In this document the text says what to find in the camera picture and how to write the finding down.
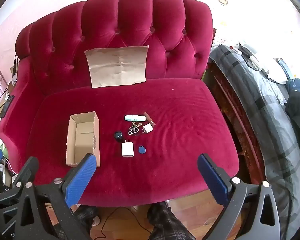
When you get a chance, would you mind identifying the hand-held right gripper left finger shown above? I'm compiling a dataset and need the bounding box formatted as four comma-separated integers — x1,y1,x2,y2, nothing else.
15,154,97,240

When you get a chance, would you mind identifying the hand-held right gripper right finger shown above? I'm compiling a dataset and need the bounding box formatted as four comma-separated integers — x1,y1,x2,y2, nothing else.
197,153,281,240

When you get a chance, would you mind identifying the cardboard box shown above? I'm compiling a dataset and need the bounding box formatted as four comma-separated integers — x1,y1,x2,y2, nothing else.
66,112,101,168

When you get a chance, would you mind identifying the large white plug charger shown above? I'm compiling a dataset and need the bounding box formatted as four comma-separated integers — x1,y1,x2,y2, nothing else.
122,140,135,158

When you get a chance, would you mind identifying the metal keychain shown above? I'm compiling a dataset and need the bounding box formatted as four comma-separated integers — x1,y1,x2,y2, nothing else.
128,121,143,136

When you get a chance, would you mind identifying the light blue white bottle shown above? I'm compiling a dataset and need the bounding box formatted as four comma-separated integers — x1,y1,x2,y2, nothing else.
124,114,147,122

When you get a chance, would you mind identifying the small white plug charger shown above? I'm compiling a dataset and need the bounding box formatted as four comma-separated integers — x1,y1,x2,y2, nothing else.
141,123,154,135

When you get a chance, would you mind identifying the brown tube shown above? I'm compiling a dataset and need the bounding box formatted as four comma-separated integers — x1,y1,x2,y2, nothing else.
143,112,157,127

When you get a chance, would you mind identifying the person's left leg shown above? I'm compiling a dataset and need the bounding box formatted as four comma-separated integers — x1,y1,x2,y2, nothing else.
52,206,100,240

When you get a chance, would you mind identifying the person's leg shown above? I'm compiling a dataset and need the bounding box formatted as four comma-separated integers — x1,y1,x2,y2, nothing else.
52,206,100,240
147,201,196,240

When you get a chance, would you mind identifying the person's right leg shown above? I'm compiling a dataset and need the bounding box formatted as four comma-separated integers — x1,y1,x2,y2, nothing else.
147,201,196,240

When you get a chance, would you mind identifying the grey plaid bed blanket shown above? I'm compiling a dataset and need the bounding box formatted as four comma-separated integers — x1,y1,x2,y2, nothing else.
209,44,300,232

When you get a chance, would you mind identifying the red velvet tufted sofa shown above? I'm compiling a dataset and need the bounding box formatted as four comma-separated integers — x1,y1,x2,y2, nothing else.
0,0,240,208

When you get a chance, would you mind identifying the dark clothing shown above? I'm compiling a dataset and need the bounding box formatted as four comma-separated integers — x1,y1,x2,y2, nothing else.
284,79,300,171

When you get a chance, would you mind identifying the brown paper sheet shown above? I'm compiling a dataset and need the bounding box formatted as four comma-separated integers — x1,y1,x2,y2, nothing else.
84,45,149,89

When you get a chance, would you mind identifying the dark wooden bed frame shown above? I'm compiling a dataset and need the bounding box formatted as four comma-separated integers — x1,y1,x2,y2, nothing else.
204,62,268,205

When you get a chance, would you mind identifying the black floor cable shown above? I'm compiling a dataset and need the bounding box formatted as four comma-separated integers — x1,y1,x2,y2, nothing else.
100,206,152,240

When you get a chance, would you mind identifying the black charger cable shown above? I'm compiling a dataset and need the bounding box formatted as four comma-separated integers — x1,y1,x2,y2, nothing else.
11,55,19,77

